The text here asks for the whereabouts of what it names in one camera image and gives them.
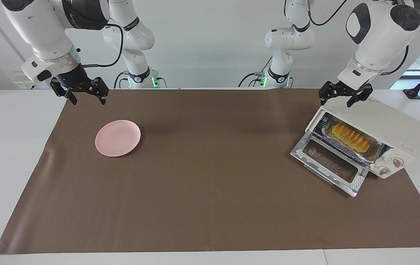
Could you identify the white power strip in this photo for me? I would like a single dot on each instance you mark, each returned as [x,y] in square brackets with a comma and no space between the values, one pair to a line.
[24,82]

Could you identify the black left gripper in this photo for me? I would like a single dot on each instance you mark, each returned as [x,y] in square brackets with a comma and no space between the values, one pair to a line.
[344,90]

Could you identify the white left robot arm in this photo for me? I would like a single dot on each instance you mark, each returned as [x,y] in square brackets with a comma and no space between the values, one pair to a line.
[375,40]

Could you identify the beige oven knob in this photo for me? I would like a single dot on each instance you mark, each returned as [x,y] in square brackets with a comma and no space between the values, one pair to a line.
[397,161]
[384,170]

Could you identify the glass oven door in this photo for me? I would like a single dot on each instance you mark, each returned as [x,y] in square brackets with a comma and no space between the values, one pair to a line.
[331,163]

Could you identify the white toaster oven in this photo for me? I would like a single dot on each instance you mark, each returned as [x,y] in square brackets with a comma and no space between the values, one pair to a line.
[390,121]

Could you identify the pink round plate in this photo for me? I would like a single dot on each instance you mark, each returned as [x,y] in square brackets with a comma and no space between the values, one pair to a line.
[118,138]

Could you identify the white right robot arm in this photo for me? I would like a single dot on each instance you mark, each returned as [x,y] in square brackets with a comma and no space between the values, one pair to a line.
[44,29]

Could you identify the sliced yellow bread loaf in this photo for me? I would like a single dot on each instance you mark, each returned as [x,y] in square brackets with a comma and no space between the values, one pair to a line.
[350,137]

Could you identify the brown table mat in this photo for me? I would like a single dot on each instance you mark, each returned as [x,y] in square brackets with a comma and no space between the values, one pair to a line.
[202,176]

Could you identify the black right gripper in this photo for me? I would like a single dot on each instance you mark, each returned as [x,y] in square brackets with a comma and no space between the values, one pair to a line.
[73,79]

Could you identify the aluminium foil tray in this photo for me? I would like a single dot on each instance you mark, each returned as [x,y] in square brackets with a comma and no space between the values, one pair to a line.
[374,152]

